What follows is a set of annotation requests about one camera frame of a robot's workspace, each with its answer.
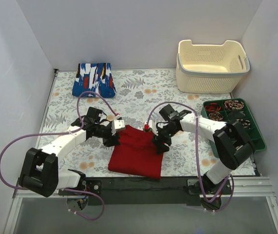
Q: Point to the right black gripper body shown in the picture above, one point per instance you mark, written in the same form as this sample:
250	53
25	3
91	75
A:
163	136

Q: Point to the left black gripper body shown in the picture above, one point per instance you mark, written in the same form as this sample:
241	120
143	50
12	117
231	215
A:
108	135

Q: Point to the red garment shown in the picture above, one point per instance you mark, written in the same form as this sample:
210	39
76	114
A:
136	154

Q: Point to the blue patterned trousers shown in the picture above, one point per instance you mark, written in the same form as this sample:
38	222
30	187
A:
94	77

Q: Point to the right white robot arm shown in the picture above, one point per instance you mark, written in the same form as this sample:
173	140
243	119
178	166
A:
234	145

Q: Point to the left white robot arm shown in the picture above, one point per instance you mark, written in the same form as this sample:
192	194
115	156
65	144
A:
40	171

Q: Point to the cream plastic laundry basket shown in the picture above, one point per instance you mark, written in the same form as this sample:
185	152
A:
210	68

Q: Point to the floral table mat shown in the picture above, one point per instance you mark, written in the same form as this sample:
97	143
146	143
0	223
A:
138	93

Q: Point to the dark brown rolled belt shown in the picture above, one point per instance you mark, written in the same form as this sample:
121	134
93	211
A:
215	116

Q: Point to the red black rolled belt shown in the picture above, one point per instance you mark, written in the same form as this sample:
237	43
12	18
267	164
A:
213	107

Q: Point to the green compartment tray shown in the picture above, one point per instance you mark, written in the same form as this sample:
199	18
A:
245	113

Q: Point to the brown patterned rolled belt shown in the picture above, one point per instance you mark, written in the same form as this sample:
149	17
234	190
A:
233	105

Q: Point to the black spotted rolled belt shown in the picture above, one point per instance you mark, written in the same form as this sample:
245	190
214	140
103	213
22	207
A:
246	124

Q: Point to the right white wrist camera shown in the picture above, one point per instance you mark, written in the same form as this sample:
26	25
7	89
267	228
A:
150	126

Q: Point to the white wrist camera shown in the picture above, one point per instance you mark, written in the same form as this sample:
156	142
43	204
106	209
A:
117	125
150	126

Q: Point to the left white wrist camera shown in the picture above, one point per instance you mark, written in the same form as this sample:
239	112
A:
117	125

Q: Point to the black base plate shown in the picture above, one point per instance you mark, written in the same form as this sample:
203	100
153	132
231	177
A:
140	190

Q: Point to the aluminium rail frame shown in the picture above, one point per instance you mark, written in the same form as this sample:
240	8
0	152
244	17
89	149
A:
243	187

